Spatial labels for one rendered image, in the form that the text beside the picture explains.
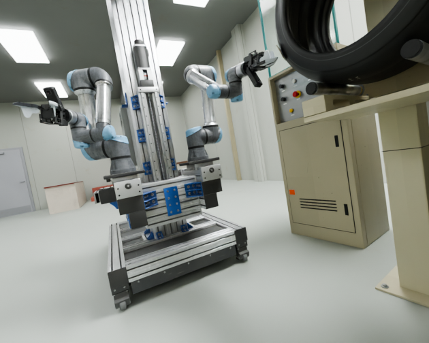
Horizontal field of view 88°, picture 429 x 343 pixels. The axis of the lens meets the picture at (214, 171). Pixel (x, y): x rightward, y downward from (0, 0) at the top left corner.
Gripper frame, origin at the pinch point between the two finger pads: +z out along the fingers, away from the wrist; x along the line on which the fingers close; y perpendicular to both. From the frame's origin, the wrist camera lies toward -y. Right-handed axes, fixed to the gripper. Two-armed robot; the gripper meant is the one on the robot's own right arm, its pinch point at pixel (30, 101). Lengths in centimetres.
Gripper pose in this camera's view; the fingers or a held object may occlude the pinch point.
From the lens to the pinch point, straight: 120.8
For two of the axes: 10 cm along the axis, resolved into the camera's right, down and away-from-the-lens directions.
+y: 0.3, 10.0, 0.6
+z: -0.1, 0.6, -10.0
